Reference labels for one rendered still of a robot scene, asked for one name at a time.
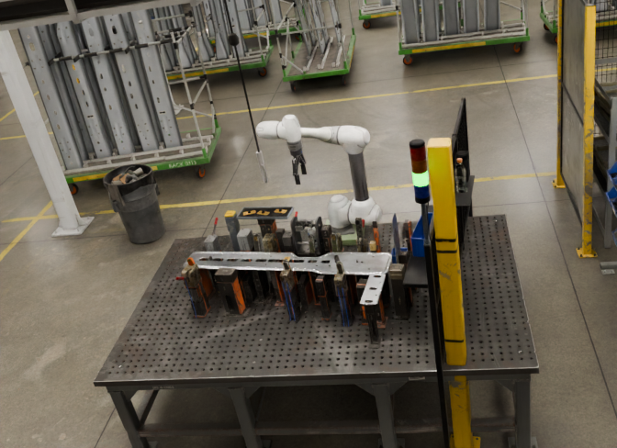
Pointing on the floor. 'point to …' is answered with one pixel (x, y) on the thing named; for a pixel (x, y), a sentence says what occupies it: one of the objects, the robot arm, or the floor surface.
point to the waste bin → (136, 201)
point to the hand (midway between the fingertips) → (301, 177)
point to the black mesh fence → (437, 268)
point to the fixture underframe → (521, 383)
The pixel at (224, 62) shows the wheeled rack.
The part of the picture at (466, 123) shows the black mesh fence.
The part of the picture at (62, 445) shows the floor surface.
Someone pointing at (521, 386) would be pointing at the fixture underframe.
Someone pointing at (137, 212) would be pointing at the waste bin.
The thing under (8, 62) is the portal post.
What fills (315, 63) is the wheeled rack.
